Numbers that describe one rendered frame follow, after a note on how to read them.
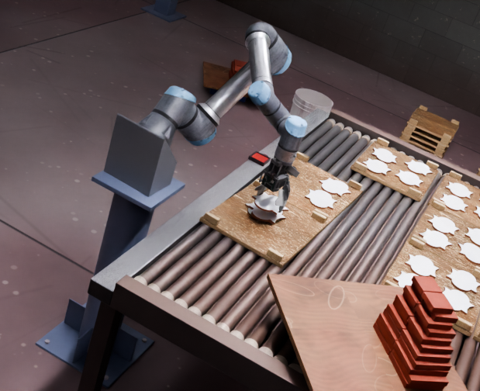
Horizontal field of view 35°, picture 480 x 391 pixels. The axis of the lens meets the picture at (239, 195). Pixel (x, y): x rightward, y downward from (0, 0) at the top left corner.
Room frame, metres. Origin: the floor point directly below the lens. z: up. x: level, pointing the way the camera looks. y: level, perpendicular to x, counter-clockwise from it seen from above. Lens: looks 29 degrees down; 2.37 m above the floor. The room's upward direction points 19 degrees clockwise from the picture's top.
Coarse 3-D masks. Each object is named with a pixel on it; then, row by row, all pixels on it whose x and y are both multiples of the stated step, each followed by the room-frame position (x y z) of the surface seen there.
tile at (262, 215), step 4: (252, 208) 2.49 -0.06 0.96; (256, 208) 2.49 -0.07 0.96; (252, 212) 2.46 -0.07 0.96; (256, 212) 2.47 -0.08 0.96; (260, 212) 2.48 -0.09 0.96; (264, 212) 2.49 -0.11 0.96; (268, 212) 2.50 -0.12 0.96; (256, 216) 2.44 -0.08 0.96; (260, 216) 2.44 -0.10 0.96; (264, 216) 2.45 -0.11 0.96; (268, 216) 2.46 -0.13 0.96; (272, 216) 2.47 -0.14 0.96; (276, 216) 2.48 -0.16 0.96; (280, 216) 2.49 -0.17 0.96; (284, 216) 2.50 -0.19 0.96; (264, 220) 2.44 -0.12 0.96; (268, 220) 2.45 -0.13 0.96; (272, 220) 2.45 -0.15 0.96; (276, 220) 2.47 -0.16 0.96
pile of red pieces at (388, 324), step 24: (408, 288) 1.89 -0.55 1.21; (432, 288) 1.87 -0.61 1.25; (384, 312) 1.90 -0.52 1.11; (408, 312) 1.83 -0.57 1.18; (432, 312) 1.78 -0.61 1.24; (384, 336) 1.84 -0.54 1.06; (408, 336) 1.78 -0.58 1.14; (432, 336) 1.75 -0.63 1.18; (408, 360) 1.72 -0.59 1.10; (432, 360) 1.72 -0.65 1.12; (408, 384) 1.67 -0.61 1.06; (432, 384) 1.70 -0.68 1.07
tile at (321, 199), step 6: (312, 192) 2.80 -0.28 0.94; (318, 192) 2.82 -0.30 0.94; (324, 192) 2.84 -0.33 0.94; (306, 198) 2.75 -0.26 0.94; (312, 198) 2.76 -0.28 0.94; (318, 198) 2.77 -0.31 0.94; (324, 198) 2.79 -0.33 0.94; (330, 198) 2.81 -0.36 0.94; (312, 204) 2.72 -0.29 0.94; (318, 204) 2.72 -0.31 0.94; (324, 204) 2.74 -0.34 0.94; (330, 204) 2.76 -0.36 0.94
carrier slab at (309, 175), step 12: (300, 168) 3.00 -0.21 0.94; (312, 168) 3.04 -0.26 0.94; (288, 180) 2.86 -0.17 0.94; (300, 180) 2.89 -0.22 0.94; (312, 180) 2.93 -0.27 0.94; (324, 180) 2.97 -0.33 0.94; (276, 192) 2.72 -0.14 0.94; (300, 192) 2.78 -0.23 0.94; (360, 192) 2.97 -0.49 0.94; (300, 204) 2.69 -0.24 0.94; (336, 204) 2.79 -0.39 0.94; (348, 204) 2.83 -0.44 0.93; (336, 216) 2.70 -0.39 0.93
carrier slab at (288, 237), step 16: (240, 192) 2.62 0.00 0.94; (256, 192) 2.66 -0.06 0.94; (224, 208) 2.46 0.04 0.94; (240, 208) 2.50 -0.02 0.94; (288, 208) 2.63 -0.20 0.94; (208, 224) 2.33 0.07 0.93; (224, 224) 2.35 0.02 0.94; (240, 224) 2.39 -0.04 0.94; (256, 224) 2.42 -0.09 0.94; (272, 224) 2.46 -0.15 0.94; (288, 224) 2.50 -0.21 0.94; (304, 224) 2.54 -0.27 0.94; (320, 224) 2.59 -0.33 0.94; (240, 240) 2.28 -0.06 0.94; (256, 240) 2.32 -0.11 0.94; (272, 240) 2.35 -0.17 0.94; (288, 240) 2.39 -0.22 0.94; (304, 240) 2.43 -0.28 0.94; (288, 256) 2.29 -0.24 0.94
